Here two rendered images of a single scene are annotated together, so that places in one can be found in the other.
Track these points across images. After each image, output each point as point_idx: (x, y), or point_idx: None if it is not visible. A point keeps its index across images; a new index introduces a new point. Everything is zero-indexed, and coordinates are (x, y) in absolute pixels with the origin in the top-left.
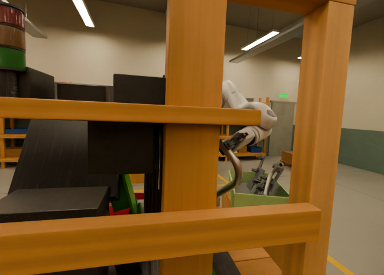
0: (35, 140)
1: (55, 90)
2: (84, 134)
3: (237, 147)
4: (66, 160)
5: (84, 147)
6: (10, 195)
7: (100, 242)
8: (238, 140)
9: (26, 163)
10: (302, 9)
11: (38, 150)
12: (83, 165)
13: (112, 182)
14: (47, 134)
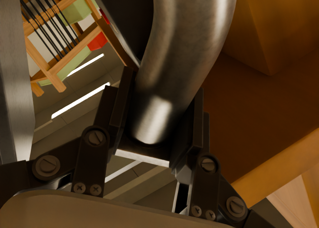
0: (22, 31)
1: (32, 118)
2: (14, 61)
3: (150, 210)
4: (10, 4)
5: (10, 34)
6: None
7: None
8: (233, 191)
9: None
10: None
11: (19, 17)
12: None
13: None
14: (22, 45)
